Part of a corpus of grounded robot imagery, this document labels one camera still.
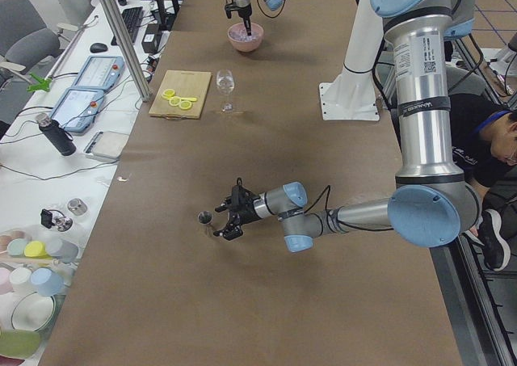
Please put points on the wooden cutting board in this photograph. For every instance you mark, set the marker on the wooden cutting board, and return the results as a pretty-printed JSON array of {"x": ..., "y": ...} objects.
[{"x": 186, "y": 83}]

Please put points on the lemon slice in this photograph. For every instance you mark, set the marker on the lemon slice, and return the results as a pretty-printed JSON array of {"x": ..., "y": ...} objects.
[
  {"x": 168, "y": 93},
  {"x": 185, "y": 105},
  {"x": 175, "y": 101}
]

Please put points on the steel jigger cup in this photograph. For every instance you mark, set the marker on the steel jigger cup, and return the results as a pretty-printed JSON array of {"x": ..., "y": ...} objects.
[{"x": 205, "y": 219}]

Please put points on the grey plastic cup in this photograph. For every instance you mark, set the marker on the grey plastic cup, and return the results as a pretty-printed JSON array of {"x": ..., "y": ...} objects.
[{"x": 65, "y": 251}]

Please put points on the aluminium frame post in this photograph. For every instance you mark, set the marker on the aluminium frame post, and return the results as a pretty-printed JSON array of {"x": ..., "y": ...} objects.
[{"x": 124, "y": 41}]

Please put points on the pink bowl of ice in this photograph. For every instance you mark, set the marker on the pink bowl of ice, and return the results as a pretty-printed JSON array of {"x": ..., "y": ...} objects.
[{"x": 243, "y": 42}]

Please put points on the lemon slice bottom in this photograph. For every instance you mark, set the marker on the lemon slice bottom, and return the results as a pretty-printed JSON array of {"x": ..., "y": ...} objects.
[{"x": 185, "y": 105}]

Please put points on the black computer mouse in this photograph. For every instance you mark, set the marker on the black computer mouse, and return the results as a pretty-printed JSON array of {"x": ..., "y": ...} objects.
[{"x": 98, "y": 48}]

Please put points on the glass oil dispenser bottle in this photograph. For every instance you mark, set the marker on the glass oil dispenser bottle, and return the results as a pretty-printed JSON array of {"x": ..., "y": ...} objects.
[{"x": 55, "y": 219}]

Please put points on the lemon slice top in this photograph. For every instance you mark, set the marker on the lemon slice top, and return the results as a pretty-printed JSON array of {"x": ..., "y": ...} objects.
[{"x": 168, "y": 93}]

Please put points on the blue teach pendant lower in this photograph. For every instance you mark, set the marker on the blue teach pendant lower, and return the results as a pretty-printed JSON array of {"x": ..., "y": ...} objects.
[{"x": 76, "y": 109}]

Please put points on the grey office chair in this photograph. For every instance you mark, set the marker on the grey office chair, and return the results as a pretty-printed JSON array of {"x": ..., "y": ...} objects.
[{"x": 26, "y": 40}]

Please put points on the blue teach pendant upper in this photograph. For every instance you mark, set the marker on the blue teach pendant upper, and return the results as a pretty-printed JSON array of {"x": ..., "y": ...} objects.
[{"x": 100, "y": 72}]

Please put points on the clear wine glass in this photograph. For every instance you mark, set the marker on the clear wine glass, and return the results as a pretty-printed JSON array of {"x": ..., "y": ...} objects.
[{"x": 225, "y": 85}]

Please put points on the yellow plastic cup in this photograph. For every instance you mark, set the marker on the yellow plastic cup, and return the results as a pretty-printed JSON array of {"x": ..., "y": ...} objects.
[{"x": 35, "y": 250}]

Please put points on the white bowl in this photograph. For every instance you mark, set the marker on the white bowl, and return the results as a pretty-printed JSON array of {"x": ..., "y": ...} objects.
[{"x": 33, "y": 312}]

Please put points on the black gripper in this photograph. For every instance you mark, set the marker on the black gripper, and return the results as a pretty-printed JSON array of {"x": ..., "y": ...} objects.
[
  {"x": 249, "y": 212},
  {"x": 244, "y": 12}
]

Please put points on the blue plastic cup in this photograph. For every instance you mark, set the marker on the blue plastic cup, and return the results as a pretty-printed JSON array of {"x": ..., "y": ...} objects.
[{"x": 46, "y": 282}]

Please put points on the pink plastic cup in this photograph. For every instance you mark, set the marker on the pink plastic cup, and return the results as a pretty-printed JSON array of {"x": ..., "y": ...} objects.
[{"x": 5, "y": 283}]

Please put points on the black keyboard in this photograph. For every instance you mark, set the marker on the black keyboard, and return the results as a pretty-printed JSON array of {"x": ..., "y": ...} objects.
[{"x": 132, "y": 18}]

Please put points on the blue teach pendant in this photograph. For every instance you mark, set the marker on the blue teach pendant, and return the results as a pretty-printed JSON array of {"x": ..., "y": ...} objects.
[
  {"x": 76, "y": 109},
  {"x": 100, "y": 72}
]

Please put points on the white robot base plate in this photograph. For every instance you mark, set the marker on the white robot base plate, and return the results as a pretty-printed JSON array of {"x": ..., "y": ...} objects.
[{"x": 348, "y": 101}]

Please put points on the black water bottle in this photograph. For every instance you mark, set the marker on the black water bottle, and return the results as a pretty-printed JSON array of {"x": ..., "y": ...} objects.
[{"x": 57, "y": 136}]

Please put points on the person in black shirt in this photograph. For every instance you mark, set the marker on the person in black shirt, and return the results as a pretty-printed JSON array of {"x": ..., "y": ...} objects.
[{"x": 484, "y": 147}]

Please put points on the lemon slice middle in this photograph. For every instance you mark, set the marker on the lemon slice middle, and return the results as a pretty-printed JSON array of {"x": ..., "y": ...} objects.
[{"x": 175, "y": 101}]

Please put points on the white tray box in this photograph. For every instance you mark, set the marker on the white tray box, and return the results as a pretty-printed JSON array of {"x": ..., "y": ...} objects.
[{"x": 106, "y": 146}]

